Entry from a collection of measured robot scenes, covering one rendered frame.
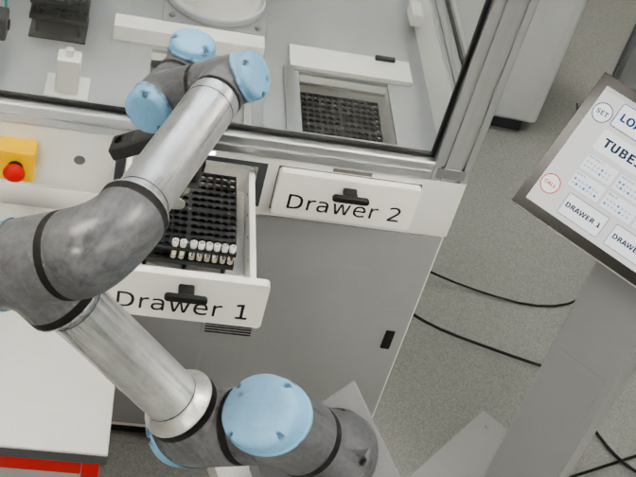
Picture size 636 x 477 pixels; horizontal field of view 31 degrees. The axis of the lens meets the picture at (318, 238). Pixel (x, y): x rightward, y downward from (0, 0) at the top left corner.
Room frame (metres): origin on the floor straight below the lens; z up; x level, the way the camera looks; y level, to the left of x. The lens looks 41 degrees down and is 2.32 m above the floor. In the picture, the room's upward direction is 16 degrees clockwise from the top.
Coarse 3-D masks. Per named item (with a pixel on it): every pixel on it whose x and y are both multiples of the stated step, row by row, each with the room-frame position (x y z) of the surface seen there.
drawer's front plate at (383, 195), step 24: (288, 168) 1.77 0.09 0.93; (288, 192) 1.76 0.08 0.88; (312, 192) 1.77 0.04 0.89; (336, 192) 1.79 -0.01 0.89; (360, 192) 1.80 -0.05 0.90; (384, 192) 1.81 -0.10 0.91; (408, 192) 1.82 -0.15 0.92; (312, 216) 1.78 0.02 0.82; (336, 216) 1.79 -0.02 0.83; (384, 216) 1.81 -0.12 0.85; (408, 216) 1.82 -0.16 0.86
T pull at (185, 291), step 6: (180, 288) 1.39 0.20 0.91; (186, 288) 1.40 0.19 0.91; (192, 288) 1.40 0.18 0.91; (168, 294) 1.37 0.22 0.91; (174, 294) 1.37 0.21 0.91; (180, 294) 1.37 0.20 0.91; (186, 294) 1.38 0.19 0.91; (192, 294) 1.38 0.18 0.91; (168, 300) 1.36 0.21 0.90; (174, 300) 1.37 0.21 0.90; (180, 300) 1.37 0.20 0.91; (186, 300) 1.37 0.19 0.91; (192, 300) 1.37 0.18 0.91; (198, 300) 1.38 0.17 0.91; (204, 300) 1.38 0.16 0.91
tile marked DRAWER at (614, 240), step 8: (616, 224) 1.78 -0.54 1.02; (616, 232) 1.77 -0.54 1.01; (624, 232) 1.77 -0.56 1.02; (608, 240) 1.76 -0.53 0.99; (616, 240) 1.75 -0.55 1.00; (624, 240) 1.75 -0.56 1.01; (632, 240) 1.75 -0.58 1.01; (616, 248) 1.74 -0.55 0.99; (624, 248) 1.74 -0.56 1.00; (632, 248) 1.74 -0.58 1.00; (624, 256) 1.73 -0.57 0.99; (632, 256) 1.73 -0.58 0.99
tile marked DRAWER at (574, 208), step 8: (568, 200) 1.82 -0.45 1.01; (576, 200) 1.82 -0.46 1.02; (560, 208) 1.81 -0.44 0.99; (568, 208) 1.81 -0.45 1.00; (576, 208) 1.81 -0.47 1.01; (584, 208) 1.81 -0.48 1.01; (592, 208) 1.81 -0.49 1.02; (568, 216) 1.80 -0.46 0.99; (576, 216) 1.80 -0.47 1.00; (584, 216) 1.80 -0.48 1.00; (592, 216) 1.80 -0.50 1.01; (600, 216) 1.79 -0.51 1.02; (576, 224) 1.79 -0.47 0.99; (584, 224) 1.78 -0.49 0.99; (592, 224) 1.78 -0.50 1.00; (600, 224) 1.78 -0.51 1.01; (592, 232) 1.77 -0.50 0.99
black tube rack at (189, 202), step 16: (208, 176) 1.72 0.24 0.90; (224, 176) 1.73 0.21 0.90; (192, 192) 1.66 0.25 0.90; (208, 192) 1.67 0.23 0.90; (224, 192) 1.72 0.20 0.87; (192, 208) 1.61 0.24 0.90; (208, 208) 1.66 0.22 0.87; (224, 208) 1.64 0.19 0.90; (176, 224) 1.59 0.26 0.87; (192, 224) 1.57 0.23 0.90; (208, 224) 1.58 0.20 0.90; (224, 224) 1.62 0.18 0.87; (208, 240) 1.54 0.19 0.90; (224, 240) 1.55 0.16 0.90; (160, 256) 1.49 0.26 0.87; (176, 256) 1.50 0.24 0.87; (224, 272) 1.53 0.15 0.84
